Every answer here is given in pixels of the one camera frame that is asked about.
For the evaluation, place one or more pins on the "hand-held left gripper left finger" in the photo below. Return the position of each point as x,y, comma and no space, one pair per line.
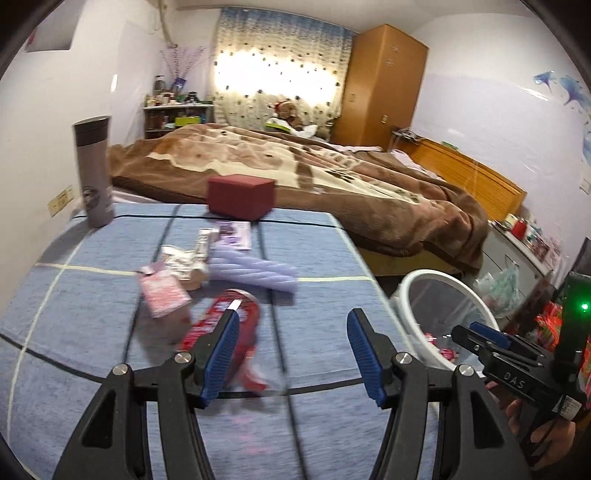
219,360

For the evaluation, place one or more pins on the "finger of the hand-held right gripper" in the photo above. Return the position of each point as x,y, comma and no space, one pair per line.
489,334
475,344

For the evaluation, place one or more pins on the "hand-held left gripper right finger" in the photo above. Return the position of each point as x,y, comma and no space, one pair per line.
367,355

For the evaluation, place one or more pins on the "white trash bin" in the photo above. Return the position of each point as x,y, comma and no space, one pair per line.
408,300

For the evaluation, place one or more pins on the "person's right hand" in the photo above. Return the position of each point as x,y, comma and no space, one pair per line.
554,436

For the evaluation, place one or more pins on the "translucent plastic bag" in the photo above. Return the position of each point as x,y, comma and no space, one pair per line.
501,288

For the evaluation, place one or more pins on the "white bedside cabinet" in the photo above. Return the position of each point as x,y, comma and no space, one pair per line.
517,258

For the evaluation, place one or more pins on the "pink carton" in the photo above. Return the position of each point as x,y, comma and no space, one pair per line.
164,290

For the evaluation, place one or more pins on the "purple bristle brush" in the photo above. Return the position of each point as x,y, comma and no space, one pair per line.
254,270

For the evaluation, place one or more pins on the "crumpled foil wrapper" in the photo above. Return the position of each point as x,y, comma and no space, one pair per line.
182,261

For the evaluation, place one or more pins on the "red cup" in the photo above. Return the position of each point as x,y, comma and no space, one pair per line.
519,230

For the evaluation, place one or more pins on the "small white tube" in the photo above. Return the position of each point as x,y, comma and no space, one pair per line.
204,242

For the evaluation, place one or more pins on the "purple flat packet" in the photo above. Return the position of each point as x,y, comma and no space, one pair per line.
235,233

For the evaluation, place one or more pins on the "wooden headboard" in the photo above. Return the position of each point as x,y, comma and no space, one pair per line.
475,175

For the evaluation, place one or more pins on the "dark red box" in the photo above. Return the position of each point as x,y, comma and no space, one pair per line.
240,196

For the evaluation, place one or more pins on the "brown patterned blanket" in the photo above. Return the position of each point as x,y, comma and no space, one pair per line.
277,161

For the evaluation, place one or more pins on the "grey thermos tumbler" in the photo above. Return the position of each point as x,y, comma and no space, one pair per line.
94,170

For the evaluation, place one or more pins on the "green box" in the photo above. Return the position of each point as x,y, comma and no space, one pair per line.
188,122

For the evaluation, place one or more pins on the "cluttered white shelf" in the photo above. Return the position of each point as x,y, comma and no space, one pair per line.
161,117

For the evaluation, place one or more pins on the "brown teddy bear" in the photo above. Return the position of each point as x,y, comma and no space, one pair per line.
290,113

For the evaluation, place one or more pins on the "wooden wardrobe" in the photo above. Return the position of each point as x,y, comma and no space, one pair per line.
383,83

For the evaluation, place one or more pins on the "dried branch bouquet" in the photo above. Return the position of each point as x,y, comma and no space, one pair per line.
182,64

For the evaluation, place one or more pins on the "patterned window curtain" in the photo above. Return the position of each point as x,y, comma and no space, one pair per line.
286,50

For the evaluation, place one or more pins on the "air conditioner pipe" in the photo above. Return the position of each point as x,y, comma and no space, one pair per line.
165,23

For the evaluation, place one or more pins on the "yellowed wall socket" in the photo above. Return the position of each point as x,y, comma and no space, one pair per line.
61,201

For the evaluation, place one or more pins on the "square wall mirror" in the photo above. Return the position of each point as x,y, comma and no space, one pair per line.
51,32

